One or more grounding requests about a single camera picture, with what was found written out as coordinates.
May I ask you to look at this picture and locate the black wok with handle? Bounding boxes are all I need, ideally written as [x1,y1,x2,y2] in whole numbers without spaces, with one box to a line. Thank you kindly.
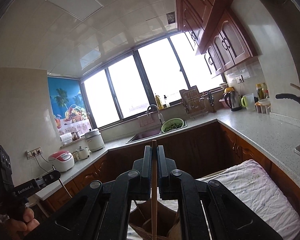
[275,83,300,104]

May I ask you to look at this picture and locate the yellow oil bottle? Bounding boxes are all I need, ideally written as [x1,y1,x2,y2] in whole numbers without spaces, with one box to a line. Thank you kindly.
[155,94,164,110]

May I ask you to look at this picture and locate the green colander with vegetables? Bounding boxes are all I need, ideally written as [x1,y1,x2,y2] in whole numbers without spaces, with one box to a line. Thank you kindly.
[161,118,184,133]

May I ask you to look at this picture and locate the white floral table cloth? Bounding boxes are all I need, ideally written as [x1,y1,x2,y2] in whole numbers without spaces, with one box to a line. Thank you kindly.
[199,159,300,239]

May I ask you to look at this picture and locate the lower wooden cabinets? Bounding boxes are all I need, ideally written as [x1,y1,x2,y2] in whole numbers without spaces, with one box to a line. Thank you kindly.
[41,122,300,216]

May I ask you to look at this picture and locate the seasoning jar set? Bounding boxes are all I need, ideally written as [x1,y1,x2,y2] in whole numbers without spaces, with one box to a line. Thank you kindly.
[255,99,271,114]

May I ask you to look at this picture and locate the wooden dish rack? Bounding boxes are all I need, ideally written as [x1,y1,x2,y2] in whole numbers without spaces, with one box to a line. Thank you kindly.
[179,86,208,118]

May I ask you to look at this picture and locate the wall power socket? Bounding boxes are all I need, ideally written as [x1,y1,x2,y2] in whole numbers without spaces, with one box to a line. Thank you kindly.
[25,147,42,159]

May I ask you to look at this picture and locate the person's left hand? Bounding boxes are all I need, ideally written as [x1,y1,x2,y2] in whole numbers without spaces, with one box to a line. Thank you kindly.
[4,207,40,239]

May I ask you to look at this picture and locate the red white rice cooker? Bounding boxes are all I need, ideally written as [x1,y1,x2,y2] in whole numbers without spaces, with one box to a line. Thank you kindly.
[48,150,75,172]

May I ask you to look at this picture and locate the white jug green handle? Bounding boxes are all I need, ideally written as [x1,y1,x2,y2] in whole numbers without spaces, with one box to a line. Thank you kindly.
[241,93,255,111]

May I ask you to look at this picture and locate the chrome sink faucet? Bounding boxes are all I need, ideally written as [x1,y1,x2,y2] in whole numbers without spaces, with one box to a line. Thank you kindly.
[146,104,165,126]

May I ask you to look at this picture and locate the tropical fruit poster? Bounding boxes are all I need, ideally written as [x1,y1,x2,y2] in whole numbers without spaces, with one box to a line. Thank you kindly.
[47,76,91,136]

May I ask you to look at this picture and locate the steel electric kettle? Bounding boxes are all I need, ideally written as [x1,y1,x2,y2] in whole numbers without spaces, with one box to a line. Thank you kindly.
[224,87,242,112]

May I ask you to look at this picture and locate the small white cooker pot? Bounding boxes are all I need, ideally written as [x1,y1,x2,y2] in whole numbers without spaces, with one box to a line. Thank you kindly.
[76,146,90,160]

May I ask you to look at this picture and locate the wooden utensil holder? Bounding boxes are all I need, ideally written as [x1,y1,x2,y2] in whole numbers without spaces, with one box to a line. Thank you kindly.
[128,199,180,240]

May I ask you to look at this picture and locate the wooden chopstick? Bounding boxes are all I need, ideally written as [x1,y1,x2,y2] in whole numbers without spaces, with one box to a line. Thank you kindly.
[151,140,158,240]

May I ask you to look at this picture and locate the red upper cabinets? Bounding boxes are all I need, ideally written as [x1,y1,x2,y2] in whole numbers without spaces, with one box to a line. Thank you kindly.
[175,0,257,77]

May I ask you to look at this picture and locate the large white rice cooker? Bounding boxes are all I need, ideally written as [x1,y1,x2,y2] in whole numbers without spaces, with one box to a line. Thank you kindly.
[84,128,105,152]

